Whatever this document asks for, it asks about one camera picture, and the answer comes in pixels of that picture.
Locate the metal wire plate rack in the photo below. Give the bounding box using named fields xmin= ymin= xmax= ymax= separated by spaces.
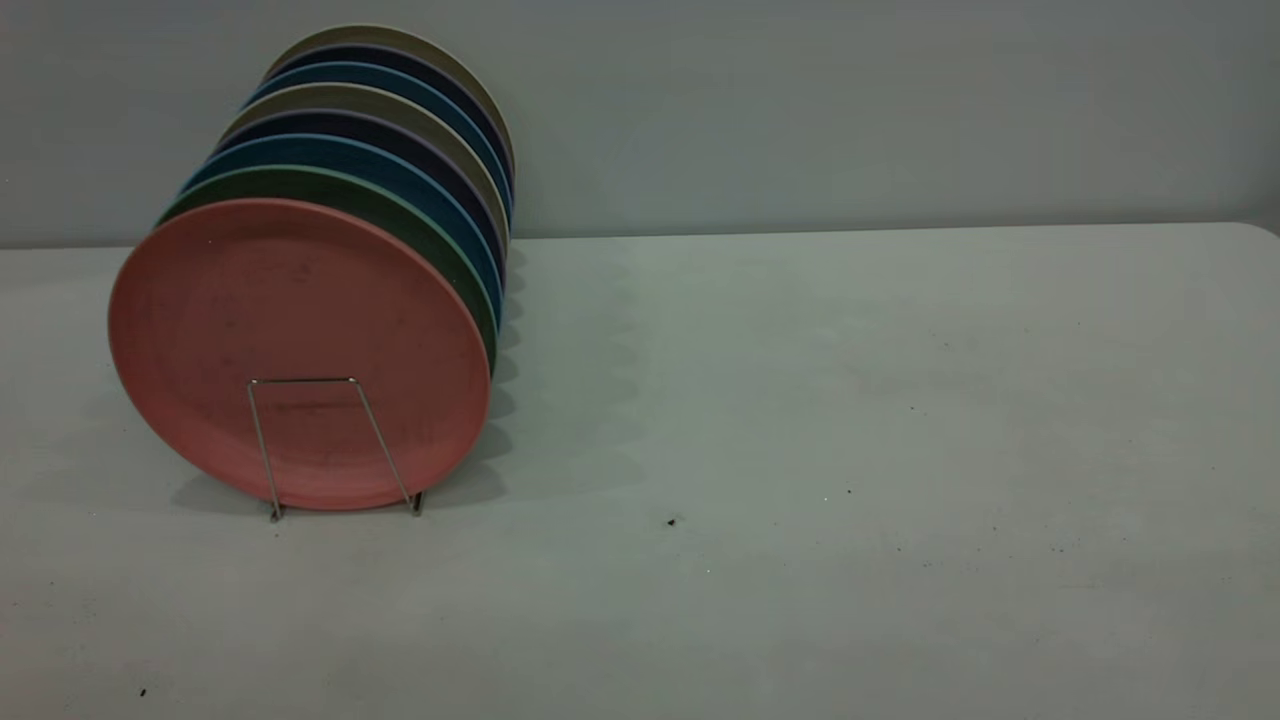
xmin=246 ymin=376 xmax=425 ymax=523

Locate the pink plate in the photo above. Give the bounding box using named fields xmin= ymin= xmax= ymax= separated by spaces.
xmin=107 ymin=197 xmax=492 ymax=512

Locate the beige plate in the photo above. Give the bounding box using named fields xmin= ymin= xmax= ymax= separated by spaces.
xmin=265 ymin=24 xmax=517 ymax=181
xmin=220 ymin=83 xmax=511 ymax=251

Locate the dark purple plate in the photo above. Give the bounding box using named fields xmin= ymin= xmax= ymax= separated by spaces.
xmin=213 ymin=108 xmax=508 ymax=291
xmin=265 ymin=43 xmax=515 ymax=181

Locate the blue plate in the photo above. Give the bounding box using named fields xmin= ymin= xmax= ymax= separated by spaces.
xmin=180 ymin=134 xmax=504 ymax=331
xmin=243 ymin=62 xmax=514 ymax=216

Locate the green plate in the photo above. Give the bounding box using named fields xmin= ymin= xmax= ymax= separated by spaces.
xmin=158 ymin=165 xmax=499 ymax=376

